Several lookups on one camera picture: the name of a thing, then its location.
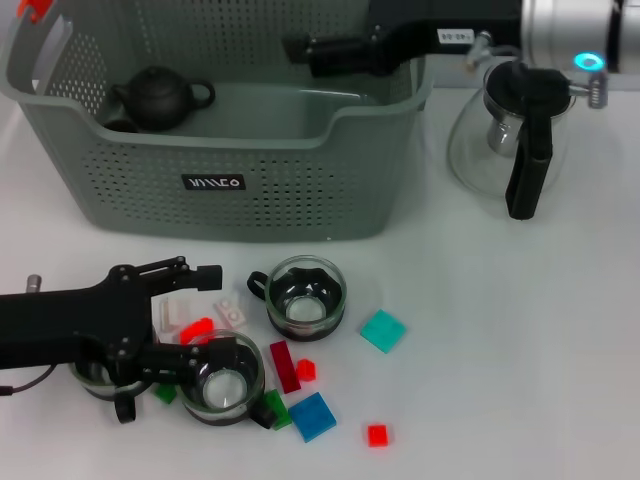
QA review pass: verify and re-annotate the arm gripper cable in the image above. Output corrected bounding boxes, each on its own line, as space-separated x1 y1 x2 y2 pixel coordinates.
0 367 56 399
462 29 610 110

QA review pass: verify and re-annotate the blue square building brick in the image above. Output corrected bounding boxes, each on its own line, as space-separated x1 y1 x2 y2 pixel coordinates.
288 391 337 444

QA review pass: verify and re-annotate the clear building brick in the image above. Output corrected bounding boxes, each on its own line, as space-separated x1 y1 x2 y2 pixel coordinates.
158 297 194 334
212 295 249 329

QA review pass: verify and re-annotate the left arm gripper cable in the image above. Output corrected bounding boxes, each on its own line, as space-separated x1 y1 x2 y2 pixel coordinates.
0 367 56 399

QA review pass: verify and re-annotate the glass teacup with black base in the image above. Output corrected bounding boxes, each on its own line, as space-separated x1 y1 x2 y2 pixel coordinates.
69 344 151 425
177 329 281 429
246 255 348 344

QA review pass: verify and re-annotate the glass teapot with black handle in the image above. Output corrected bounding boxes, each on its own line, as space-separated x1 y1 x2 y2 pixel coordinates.
446 58 578 221

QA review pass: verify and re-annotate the right arm gripper cable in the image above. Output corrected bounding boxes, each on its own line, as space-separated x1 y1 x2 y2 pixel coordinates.
462 29 610 110

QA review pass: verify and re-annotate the red building brick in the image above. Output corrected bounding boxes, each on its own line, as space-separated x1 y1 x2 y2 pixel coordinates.
178 316 216 346

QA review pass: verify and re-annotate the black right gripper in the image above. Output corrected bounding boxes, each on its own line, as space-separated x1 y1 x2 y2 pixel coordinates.
282 0 524 79

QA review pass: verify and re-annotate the dark red long brick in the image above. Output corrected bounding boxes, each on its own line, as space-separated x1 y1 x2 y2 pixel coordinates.
270 339 303 395

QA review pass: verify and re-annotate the teal square building brick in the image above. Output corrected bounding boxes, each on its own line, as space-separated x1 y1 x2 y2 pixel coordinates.
359 308 407 355

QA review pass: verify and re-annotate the dark clay teapot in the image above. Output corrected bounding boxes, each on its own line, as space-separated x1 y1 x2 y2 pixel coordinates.
107 65 216 134

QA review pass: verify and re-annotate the grey perforated storage bin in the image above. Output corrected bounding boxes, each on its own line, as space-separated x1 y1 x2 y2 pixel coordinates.
0 0 440 245

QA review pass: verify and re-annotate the orange bin handle clip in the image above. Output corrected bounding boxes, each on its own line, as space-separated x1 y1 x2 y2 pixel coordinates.
18 0 54 24

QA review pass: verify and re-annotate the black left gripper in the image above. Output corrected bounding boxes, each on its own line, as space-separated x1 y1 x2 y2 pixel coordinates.
0 256 239 386

